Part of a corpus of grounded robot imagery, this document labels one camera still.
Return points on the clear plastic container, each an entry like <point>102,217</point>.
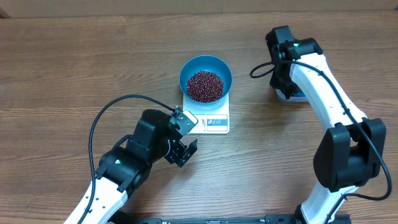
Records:
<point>281,97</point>

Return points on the blue plastic bowl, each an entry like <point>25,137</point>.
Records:
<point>209,63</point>

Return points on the white digital kitchen scale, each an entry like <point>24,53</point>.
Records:
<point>213,118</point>

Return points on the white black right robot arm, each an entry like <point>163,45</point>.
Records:
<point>350,152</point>

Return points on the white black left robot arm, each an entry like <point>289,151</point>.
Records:
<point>127,165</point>

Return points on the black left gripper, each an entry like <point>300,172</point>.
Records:
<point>175,154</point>

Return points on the red adzuki beans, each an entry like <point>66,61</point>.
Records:
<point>205,87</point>

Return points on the blue plastic measuring scoop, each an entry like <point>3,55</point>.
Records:
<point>299,94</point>

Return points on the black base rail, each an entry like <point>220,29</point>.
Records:
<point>211,221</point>

